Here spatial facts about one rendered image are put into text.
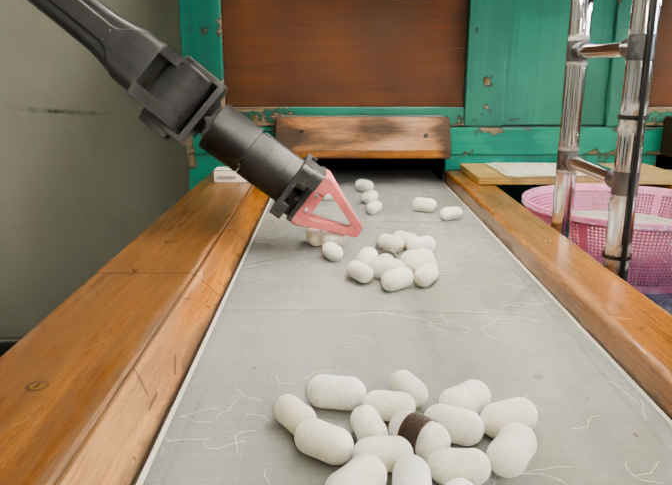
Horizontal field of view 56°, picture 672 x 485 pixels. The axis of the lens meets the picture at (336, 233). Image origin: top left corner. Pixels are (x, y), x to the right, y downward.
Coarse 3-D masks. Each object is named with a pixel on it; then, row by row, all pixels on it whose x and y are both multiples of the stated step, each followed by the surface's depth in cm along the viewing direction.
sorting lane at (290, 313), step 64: (384, 192) 106; (448, 192) 106; (256, 256) 70; (320, 256) 70; (448, 256) 70; (512, 256) 70; (256, 320) 53; (320, 320) 53; (384, 320) 53; (448, 320) 53; (512, 320) 53; (192, 384) 42; (256, 384) 42; (384, 384) 42; (448, 384) 42; (512, 384) 42; (576, 384) 42; (192, 448) 35; (256, 448) 35; (576, 448) 35; (640, 448) 35
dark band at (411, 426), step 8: (408, 416) 34; (416, 416) 34; (424, 416) 34; (408, 424) 34; (416, 424) 34; (424, 424) 34; (400, 432) 34; (408, 432) 34; (416, 432) 33; (408, 440) 34; (416, 440) 33
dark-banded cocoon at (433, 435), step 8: (400, 416) 35; (392, 424) 35; (400, 424) 34; (432, 424) 34; (440, 424) 34; (392, 432) 34; (424, 432) 33; (432, 432) 33; (440, 432) 33; (424, 440) 33; (432, 440) 33; (440, 440) 33; (448, 440) 33; (416, 448) 33; (424, 448) 33; (432, 448) 33; (424, 456) 33
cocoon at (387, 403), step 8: (376, 392) 38; (384, 392) 37; (392, 392) 38; (400, 392) 37; (368, 400) 37; (376, 400) 37; (384, 400) 37; (392, 400) 37; (400, 400) 37; (408, 400) 37; (376, 408) 37; (384, 408) 37; (392, 408) 37; (400, 408) 37; (408, 408) 37; (384, 416) 37; (392, 416) 37
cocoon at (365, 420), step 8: (360, 408) 36; (368, 408) 36; (352, 416) 36; (360, 416) 35; (368, 416) 35; (376, 416) 35; (352, 424) 36; (360, 424) 35; (368, 424) 34; (376, 424) 34; (384, 424) 35; (360, 432) 34; (368, 432) 34; (376, 432) 34; (384, 432) 34
